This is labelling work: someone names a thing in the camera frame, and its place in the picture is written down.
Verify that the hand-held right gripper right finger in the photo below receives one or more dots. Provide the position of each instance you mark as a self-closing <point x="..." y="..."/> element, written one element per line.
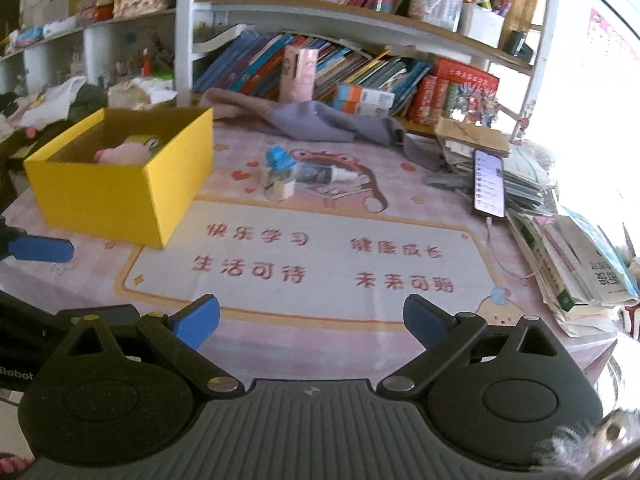
<point x="425" y="321"/>

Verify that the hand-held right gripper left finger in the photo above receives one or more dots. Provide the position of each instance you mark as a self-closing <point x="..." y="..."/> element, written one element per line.
<point x="197" y="322"/>

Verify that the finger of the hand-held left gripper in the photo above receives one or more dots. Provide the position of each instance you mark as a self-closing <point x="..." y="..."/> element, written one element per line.
<point x="30" y="315"/>
<point x="45" y="249"/>

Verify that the yellow cardboard box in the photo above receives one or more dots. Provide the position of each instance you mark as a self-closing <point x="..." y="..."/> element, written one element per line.
<point x="100" y="200"/>

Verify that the pink pig plush toy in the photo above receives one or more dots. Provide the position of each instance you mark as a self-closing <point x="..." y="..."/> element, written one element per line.
<point x="125" y="154"/>

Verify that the small black container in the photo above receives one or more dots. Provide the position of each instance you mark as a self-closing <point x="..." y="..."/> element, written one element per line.
<point x="515" y="42"/>

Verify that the red knit garment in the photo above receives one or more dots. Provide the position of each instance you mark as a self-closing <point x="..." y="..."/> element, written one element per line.
<point x="12" y="467"/>

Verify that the pink checkered tablecloth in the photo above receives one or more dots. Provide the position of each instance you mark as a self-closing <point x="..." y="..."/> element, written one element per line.
<point x="320" y="270"/>

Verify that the pile of clothes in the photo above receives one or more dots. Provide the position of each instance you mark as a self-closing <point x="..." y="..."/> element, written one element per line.
<point x="55" y="100"/>

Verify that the smartphone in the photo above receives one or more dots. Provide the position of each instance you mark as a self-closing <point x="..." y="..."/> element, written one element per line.
<point x="489" y="185"/>

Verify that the stack of thick white books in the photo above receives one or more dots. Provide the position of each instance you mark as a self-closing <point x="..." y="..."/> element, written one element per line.
<point x="590" y="270"/>

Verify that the stack of papers and booklets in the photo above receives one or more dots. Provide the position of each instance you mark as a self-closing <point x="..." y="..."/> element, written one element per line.
<point x="525" y="180"/>

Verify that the cream tissue pack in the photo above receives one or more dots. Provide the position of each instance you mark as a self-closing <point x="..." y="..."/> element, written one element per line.
<point x="135" y="92"/>

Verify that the small blue toy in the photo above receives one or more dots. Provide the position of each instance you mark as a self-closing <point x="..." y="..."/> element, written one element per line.
<point x="279" y="159"/>

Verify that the clear tube white cap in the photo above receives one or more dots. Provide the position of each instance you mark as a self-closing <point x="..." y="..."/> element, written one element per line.
<point x="315" y="175"/>

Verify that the brown kraft notebook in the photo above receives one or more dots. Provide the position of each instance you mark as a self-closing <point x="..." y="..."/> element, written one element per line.
<point x="470" y="132"/>

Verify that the grey fluffy garment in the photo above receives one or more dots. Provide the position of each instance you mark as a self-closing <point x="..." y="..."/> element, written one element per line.
<point x="575" y="447"/>

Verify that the white side shelf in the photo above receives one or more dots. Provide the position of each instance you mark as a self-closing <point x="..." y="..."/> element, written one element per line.
<point x="95" y="45"/>

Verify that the colourful figure stand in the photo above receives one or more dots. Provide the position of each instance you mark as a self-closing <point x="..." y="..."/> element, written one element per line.
<point x="475" y="102"/>

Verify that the grey purple cloth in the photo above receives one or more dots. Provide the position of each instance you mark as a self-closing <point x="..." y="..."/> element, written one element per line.
<point x="320" y="122"/>

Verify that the red boxed book set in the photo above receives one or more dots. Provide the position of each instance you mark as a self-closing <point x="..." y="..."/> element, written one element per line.
<point x="440" y="95"/>

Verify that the orange white small box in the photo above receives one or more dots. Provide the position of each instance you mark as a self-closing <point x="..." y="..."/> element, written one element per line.
<point x="360" y="94"/>

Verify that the red jar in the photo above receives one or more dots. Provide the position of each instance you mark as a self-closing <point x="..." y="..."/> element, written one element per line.
<point x="102" y="10"/>

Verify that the white bookshelf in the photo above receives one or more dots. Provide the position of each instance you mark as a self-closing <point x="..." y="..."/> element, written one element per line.
<point x="182" y="35"/>

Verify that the row of slanted blue books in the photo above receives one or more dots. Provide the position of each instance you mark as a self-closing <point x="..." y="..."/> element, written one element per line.
<point x="240" y="65"/>

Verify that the tall pink box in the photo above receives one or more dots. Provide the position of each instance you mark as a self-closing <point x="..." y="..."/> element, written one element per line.
<point x="297" y="77"/>

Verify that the white storage box with pens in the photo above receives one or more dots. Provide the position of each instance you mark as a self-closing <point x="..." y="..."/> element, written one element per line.
<point x="482" y="27"/>

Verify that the clear pen holder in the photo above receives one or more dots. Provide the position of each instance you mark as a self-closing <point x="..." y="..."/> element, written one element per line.
<point x="440" y="10"/>

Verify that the wall poster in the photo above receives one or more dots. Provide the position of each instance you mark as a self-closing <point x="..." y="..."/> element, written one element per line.
<point x="605" y="35"/>

